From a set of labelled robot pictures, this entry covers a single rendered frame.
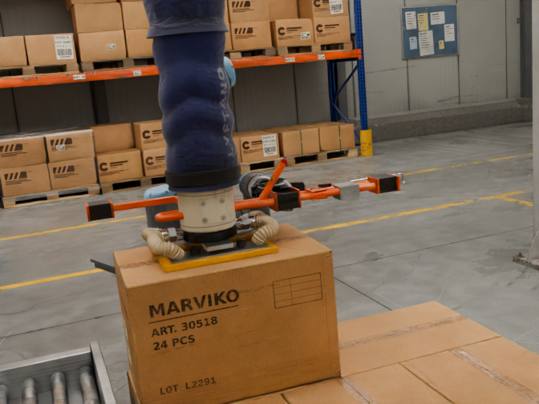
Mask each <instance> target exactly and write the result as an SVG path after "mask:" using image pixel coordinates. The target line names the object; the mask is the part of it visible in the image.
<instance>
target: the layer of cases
mask: <svg viewBox="0 0 539 404"><path fill-rule="evenodd" d="M338 343H339V355H340V366H341V375H339V376H336V377H332V378H327V379H323V380H319V381H316V382H310V383H306V384H303V385H300V386H293V387H290V388H286V389H283V390H277V391H273V392H269V393H266V394H260V395H257V396H253V397H249V398H243V399H240V400H236V401H233V402H227V403H223V404H539V355H537V354H535V353H534V352H532V351H530V350H528V349H526V348H524V347H522V346H520V345H518V344H517V343H515V342H513V341H510V340H509V339H507V338H505V337H502V336H501V335H500V334H498V333H495V332H493V331H492V330H490V329H487V328H485V327H484V326H482V325H480V324H478V323H476V322H474V321H472V320H470V319H468V318H467V317H465V316H463V315H461V314H459V313H457V312H455V311H453V310H451V309H449V308H448V307H446V306H444V305H441V304H440V303H438V302H436V301H431V302H427V303H423V304H419V305H413V306H409V307H406V308H402V309H396V310H392V311H388V312H384V313H378V314H374V315H370V316H366V317H361V318H356V319H353V320H349V321H343V322H339V323H338ZM127 376H128V386H129V392H130V398H131V404H140V402H139V399H138V396H137V393H136V388H135V384H134V381H133V378H132V373H131V371H130V370H128V371H127Z"/></svg>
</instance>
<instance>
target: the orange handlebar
mask: <svg viewBox="0 0 539 404"><path fill-rule="evenodd" d="M356 184H359V191H360V192H362V191H368V190H373V189H375V183H370V182H369V181H364V182H359V183H356ZM305 190H306V191H300V193H301V201H302V200H323V199H327V197H328V196H337V195H339V194H340V190H339V188H334V187H327V188H320V187H316V188H306V189H305ZM257 199H258V198H253V199H248V200H239V201H234V203H235V211H240V210H246V209H251V208H260V207H265V206H271V205H274V198H271V199H270V197H269V196H267V198H266V200H257ZM253 200H256V201H253ZM247 201H250V202H247ZM242 202H245V203H242ZM170 203H177V204H178V200H177V196H166V197H160V198H154V199H149V200H138V201H132V202H127V203H121V204H113V208H114V212H116V211H122V210H128V209H133V208H143V207H149V206H154V205H160V204H170ZM183 219H184V215H183V213H182V212H179V210H175V211H169V212H160V213H158V214H156V215H155V220H156V221H157V222H169V221H174V220H183Z"/></svg>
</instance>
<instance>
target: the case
mask: <svg viewBox="0 0 539 404"><path fill-rule="evenodd" d="M278 227H279V229H278V233H277V234H275V235H274V236H272V237H271V238H269V239H267V240H268V241H269V242H271V243H272V244H274V245H276V246H277V247H278V252H277V253H273V254H268V255H264V256H259V257H250V258H246V259H241V260H237V261H229V262H225V263H220V264H215V265H207V266H202V267H197V268H193V269H185V270H180V271H175V272H170V273H166V272H165V271H164V270H163V268H162V267H161V265H160V262H159V259H160V258H165V257H167V256H164V255H163V256H158V257H155V256H154V255H153V253H152V251H151V250H150V248H149V247H148V246H145V247H140V248H131V249H126V250H121V251H116V252H113V257H114V262H115V273H116V279H117V285H118V290H119V296H120V307H121V313H122V318H123V324H124V335H125V341H126V346H127V352H128V363H129V367H130V371H131V373H132V378H133V381H134V384H135V388H136V393H137V396H138V399H139V402H140V404H223V403H227V402H233V401H236V400H240V399H243V398H249V397H253V396H257V395H260V394H266V393H269V392H273V391H277V390H283V389H286V388H290V387H293V386H300V385H303V384H306V383H310V382H316V381H319V380H323V379H327V378H332V377H336V376H339V375H341V366H340V355H339V343H338V322H337V311H336V300H335V288H334V266H333V255H332V250H331V249H329V248H327V247H326V246H325V245H323V244H321V243H319V242H317V241H316V240H314V239H313V238H311V237H309V236H307V235H306V234H305V233H303V232H301V231H299V230H297V229H296V228H294V227H293V226H291V225H289V224H287V223H285V224H279V225H278Z"/></svg>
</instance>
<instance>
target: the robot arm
mask: <svg viewBox="0 0 539 404"><path fill-rule="evenodd" d="M224 65H225V70H226V73H227V75H228V78H229V84H230V87H232V86H234V84H235V82H236V75H235V70H234V68H233V64H232V63H231V61H230V60H229V59H228V58H226V57H224ZM269 180H270V178H269V177H267V176H263V175H262V174H259V173H257V172H247V173H245V174H244V175H243V176H242V177H241V178H240V181H241V182H240V183H239V189H240V191H241V193H242V194H243V200H248V199H253V198H259V196H260V195H261V193H262V191H263V190H264V188H265V186H266V185H267V183H268V182H269ZM292 187H294V188H297V189H300V191H305V184H304V182H302V181H301V182H289V181H287V179H285V178H283V177H282V178H278V180H277V182H276V183H275V185H274V186H273V188H272V189H277V188H292ZM166 196H177V194H176V192H172V191H169V190H168V185H167V184H164V185H160V186H156V187H154V188H150V189H148V190H147V191H146V192H145V193H144V200H149V199H154V198H160V197H166ZM175 210H179V208H178V204H177V203H170V204H160V205H154V206H149V207H145V212H146V218H147V223H148V228H158V229H167V230H168V228H180V220H174V221H169V222H157V221H156V220H155V215H156V214H158V213H160V212H169V211H175ZM252 211H262V212H264V213H265V214H266V215H268V216H270V208H269V207H268V206H265V207H260V208H251V209H246V210H240V211H235V213H236V219H238V218H240V216H243V214H246V213H249V212H252Z"/></svg>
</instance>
